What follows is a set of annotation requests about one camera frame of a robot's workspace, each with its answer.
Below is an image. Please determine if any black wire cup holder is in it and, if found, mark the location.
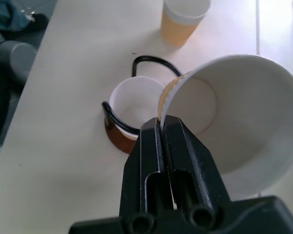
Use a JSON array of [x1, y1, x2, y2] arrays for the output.
[[101, 55, 188, 155]]

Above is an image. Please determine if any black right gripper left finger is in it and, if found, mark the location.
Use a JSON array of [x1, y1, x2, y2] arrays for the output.
[[119, 117, 171, 218]]

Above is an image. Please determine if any tan paper cup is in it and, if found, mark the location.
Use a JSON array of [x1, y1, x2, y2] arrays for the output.
[[157, 54, 293, 192], [109, 76, 167, 135], [160, 0, 211, 48]]

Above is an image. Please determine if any silver robot leg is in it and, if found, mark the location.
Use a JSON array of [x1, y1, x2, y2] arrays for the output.
[[0, 40, 38, 85]]

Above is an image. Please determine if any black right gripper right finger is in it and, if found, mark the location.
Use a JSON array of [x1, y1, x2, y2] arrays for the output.
[[162, 115, 232, 215]]

